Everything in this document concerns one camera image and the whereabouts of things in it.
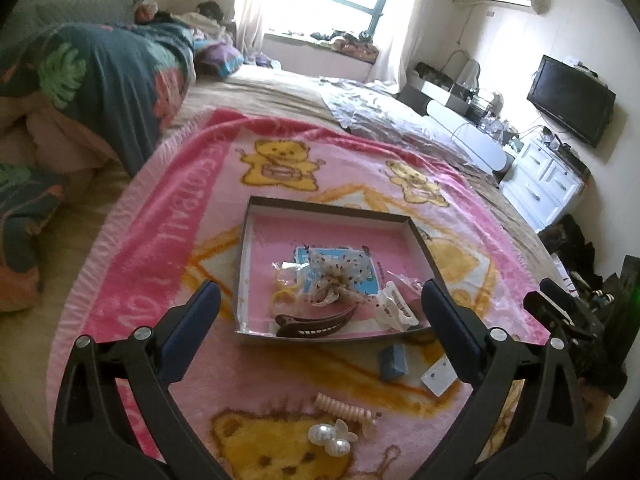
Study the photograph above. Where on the grey bed headboard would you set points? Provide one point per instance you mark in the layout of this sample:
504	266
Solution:
60	10

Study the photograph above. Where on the purple teal pillow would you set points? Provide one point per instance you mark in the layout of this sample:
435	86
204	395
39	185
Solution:
222	60

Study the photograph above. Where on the brown hair claw clip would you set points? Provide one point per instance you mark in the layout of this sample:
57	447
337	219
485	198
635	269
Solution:
310	327

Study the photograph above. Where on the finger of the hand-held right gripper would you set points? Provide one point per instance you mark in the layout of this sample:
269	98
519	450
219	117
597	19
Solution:
557	295
545	312

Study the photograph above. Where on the small blue box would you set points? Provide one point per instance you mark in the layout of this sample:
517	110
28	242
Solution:
392	362

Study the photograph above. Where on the grey storage cart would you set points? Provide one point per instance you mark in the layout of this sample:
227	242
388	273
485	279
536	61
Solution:
440	90

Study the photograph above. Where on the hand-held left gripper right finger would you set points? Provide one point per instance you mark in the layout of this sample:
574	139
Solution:
450	330

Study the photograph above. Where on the pearl bow hair clip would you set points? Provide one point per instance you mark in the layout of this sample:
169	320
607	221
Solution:
325	435

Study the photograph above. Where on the white curtain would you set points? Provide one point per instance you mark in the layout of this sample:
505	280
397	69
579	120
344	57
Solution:
415	20
260	5

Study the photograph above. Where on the floral leaf quilt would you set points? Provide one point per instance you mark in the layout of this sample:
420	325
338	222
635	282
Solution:
100	75

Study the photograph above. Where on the clear plastic sheet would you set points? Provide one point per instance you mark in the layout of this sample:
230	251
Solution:
390	115

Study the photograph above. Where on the black flat television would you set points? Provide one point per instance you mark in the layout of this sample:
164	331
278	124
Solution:
570	100

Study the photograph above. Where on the blue printed card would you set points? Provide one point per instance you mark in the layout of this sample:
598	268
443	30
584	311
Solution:
366	287

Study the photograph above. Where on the white drawer dresser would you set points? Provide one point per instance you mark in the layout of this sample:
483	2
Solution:
540	185

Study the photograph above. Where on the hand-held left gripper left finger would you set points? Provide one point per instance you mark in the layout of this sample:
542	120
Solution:
192	330

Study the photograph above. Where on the dark clothes pile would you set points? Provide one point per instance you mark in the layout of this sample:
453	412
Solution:
570	245

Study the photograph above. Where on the white hair claw clip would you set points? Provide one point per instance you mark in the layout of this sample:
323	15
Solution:
395	310

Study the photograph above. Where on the white curved chair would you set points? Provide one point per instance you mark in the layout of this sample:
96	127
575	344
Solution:
475	140

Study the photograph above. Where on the clear plastic bag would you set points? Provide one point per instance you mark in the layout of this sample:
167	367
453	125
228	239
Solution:
405	280

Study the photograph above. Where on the white card packet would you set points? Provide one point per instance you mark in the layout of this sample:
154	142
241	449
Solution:
440	376

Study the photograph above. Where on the pile of windowsill clutter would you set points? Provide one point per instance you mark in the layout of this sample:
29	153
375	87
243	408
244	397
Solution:
350	45

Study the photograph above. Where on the shallow cardboard box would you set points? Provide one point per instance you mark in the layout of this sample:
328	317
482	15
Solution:
320	230

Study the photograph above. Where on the pink bear printed blanket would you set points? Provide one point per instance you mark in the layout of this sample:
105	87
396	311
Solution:
200	200

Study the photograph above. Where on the beige spiral hair clip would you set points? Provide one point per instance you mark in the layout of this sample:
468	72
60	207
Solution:
340	407

